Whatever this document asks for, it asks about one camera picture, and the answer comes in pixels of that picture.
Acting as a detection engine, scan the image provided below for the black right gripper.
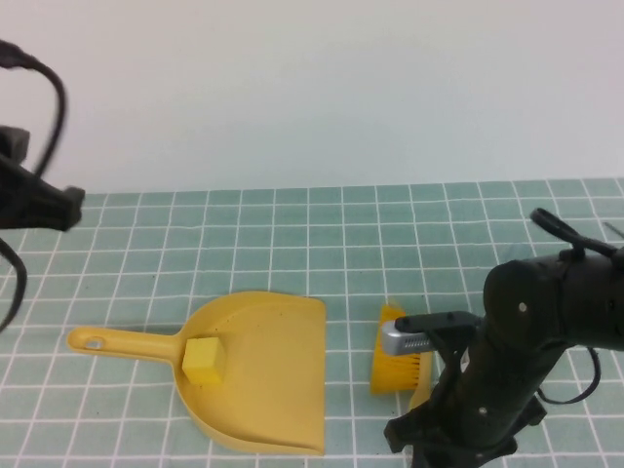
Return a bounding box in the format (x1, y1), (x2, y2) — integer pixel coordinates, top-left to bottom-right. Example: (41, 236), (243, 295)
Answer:
(383, 363), (556, 468)

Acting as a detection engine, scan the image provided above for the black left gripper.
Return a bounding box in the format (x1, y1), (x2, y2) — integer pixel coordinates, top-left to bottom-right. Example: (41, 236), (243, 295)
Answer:
(0, 158), (88, 234)

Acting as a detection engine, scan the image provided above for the yellow hand brush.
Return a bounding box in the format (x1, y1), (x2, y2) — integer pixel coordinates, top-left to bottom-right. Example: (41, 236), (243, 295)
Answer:
(369, 296), (435, 413)

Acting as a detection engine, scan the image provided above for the yellow plastic dustpan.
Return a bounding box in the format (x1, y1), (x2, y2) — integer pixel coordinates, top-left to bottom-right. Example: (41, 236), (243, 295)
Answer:
(65, 291), (327, 457)

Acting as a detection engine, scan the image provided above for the yellow foam cube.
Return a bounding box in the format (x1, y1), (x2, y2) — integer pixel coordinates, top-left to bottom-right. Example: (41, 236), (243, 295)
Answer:
(180, 335), (226, 386)

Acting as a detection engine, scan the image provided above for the green white-grid tablecloth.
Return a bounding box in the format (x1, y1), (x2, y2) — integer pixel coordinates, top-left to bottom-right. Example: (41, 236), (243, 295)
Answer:
(0, 177), (624, 468)

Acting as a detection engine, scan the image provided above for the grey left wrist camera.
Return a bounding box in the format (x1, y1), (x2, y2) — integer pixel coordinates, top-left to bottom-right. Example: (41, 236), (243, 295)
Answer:
(0, 125), (32, 167)

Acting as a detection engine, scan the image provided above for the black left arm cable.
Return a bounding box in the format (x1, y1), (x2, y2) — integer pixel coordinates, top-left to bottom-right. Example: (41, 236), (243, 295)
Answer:
(0, 237), (29, 333)
(0, 38), (70, 176)

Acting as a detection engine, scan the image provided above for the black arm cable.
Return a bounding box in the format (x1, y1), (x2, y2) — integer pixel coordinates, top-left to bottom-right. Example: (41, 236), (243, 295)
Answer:
(529, 208), (624, 268)
(0, 38), (70, 176)
(537, 346), (602, 406)
(0, 237), (29, 333)

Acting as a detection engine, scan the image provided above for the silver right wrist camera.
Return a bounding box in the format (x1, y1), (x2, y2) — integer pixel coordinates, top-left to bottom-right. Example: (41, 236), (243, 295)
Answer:
(379, 319), (436, 357)

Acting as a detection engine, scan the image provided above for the black right camera mount bracket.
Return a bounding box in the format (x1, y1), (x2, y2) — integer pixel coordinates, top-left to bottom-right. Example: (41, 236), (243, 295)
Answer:
(393, 311), (485, 376)

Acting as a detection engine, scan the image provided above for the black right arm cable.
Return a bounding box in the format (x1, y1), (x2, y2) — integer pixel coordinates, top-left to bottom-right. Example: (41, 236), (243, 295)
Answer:
(529, 208), (624, 268)
(537, 346), (602, 406)

